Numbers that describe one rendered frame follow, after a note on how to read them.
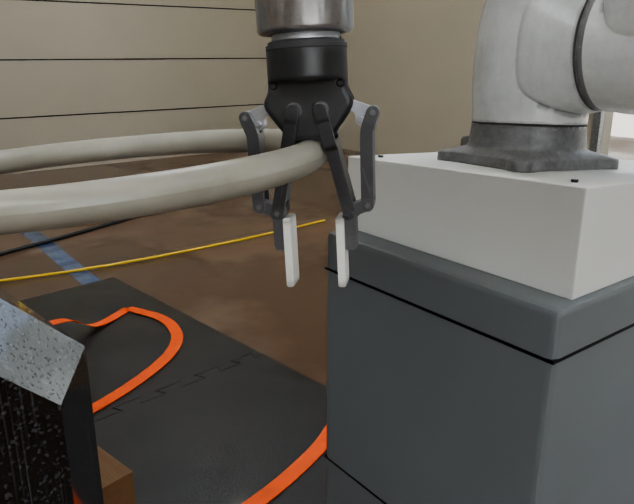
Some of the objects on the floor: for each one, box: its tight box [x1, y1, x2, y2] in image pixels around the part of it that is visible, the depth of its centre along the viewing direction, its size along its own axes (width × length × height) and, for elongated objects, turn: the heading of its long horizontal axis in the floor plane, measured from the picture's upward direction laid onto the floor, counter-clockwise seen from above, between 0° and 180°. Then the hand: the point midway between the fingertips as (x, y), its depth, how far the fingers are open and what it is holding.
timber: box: [97, 446, 136, 504], centre depth 155 cm, size 30×12×12 cm, turn 49°
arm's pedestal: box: [324, 231, 634, 504], centre depth 106 cm, size 50×50×80 cm
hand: (316, 251), depth 64 cm, fingers closed on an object, 4 cm apart
